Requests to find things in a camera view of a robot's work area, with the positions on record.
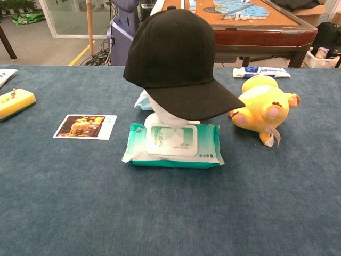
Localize blue white mahjong tiles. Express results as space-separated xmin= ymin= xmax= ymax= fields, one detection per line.
xmin=181 ymin=0 xmax=269 ymax=21

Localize tangled black cables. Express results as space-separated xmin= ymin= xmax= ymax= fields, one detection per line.
xmin=79 ymin=39 xmax=111 ymax=67

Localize white mannequin head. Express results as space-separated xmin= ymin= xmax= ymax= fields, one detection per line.
xmin=144 ymin=92 xmax=202 ymax=129

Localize green wet wipes pack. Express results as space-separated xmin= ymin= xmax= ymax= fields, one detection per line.
xmin=121 ymin=122 xmax=225 ymax=169

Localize wooden pole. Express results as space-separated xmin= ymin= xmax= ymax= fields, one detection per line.
xmin=86 ymin=0 xmax=94 ymax=56

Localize white plastic basket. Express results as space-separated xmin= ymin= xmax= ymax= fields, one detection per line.
xmin=303 ymin=47 xmax=341 ymax=69

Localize dark table leg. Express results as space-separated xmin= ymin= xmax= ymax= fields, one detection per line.
xmin=0 ymin=25 xmax=18 ymax=60

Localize white bordered photo card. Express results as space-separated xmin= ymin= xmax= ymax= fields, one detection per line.
xmin=52 ymin=114 xmax=118 ymax=141

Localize white printed pouch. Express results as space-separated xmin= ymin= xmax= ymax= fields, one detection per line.
xmin=0 ymin=68 xmax=19 ymax=89

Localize black baseball cap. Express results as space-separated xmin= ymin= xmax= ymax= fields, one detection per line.
xmin=123 ymin=9 xmax=246 ymax=121

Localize brown mahjong table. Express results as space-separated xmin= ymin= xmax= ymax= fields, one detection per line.
xmin=159 ymin=0 xmax=319 ymax=68

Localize yellow sponge block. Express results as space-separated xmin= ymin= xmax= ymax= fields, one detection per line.
xmin=0 ymin=88 xmax=37 ymax=121

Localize green bag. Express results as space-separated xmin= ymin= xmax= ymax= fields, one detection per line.
xmin=12 ymin=13 xmax=46 ymax=26

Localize white blue toothpaste tube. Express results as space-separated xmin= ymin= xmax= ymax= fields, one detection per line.
xmin=232 ymin=66 xmax=291 ymax=79

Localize light blue face mask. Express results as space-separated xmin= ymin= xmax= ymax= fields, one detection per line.
xmin=134 ymin=90 xmax=153 ymax=111

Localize black bag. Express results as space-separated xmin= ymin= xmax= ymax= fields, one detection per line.
xmin=311 ymin=22 xmax=341 ymax=58

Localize black cloth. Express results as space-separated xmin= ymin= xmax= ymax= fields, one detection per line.
xmin=271 ymin=0 xmax=320 ymax=13

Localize yellow plush toy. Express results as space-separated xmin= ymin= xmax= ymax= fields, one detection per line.
xmin=228 ymin=74 xmax=302 ymax=148

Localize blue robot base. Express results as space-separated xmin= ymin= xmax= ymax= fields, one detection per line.
xmin=106 ymin=0 xmax=146 ymax=66

